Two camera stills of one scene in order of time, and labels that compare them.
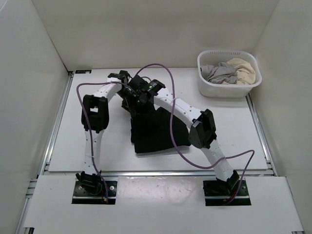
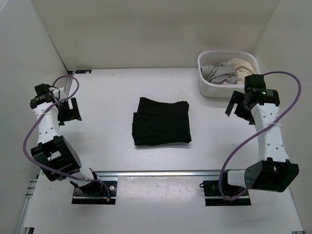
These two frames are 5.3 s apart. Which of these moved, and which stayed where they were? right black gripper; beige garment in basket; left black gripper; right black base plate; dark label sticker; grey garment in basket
Moved: right black gripper; left black gripper
Stayed: grey garment in basket; right black base plate; dark label sticker; beige garment in basket
